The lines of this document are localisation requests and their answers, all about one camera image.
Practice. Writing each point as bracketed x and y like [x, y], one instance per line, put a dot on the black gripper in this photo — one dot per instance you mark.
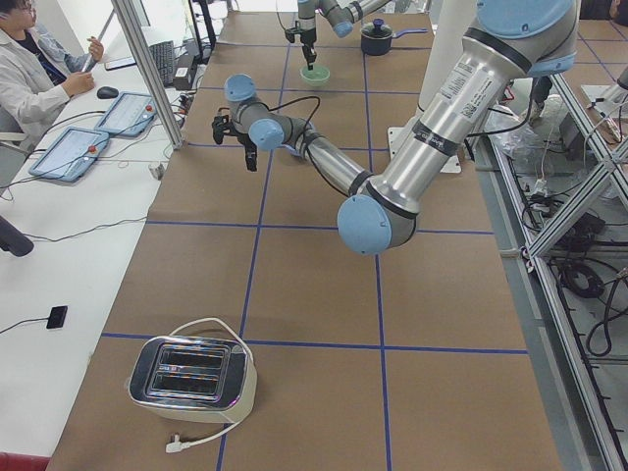
[244, 141]
[307, 38]

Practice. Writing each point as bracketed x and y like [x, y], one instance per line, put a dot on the green bowl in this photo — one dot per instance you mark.
[317, 76]

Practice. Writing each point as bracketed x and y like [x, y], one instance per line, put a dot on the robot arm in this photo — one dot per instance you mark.
[506, 40]
[340, 18]

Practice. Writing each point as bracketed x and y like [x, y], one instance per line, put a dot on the dark blue saucepan with lid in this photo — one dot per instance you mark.
[377, 37]

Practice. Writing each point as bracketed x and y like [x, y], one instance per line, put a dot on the blue teach pendant far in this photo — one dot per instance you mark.
[128, 116]

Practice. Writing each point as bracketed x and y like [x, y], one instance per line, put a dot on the blue teach pendant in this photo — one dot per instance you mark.
[128, 116]
[70, 155]

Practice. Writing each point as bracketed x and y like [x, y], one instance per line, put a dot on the black keyboard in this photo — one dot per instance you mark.
[163, 55]

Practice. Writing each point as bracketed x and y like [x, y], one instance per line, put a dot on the black computer mouse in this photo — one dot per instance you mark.
[107, 92]

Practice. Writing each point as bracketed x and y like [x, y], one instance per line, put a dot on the blue teach pendant near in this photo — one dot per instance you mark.
[70, 155]

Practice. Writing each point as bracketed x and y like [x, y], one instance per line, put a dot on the crumpled clear plastic bag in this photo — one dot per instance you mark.
[506, 130]

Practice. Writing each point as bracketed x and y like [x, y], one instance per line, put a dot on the person in white coat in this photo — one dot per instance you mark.
[38, 75]

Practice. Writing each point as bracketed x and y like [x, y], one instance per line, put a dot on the silver white toaster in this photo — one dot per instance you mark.
[195, 379]

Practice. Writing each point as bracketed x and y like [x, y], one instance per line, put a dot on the small black square device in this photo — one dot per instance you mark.
[57, 317]

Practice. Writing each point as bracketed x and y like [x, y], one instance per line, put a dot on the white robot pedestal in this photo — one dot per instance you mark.
[449, 19]

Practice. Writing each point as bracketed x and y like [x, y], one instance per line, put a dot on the aluminium frame post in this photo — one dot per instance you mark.
[130, 24]

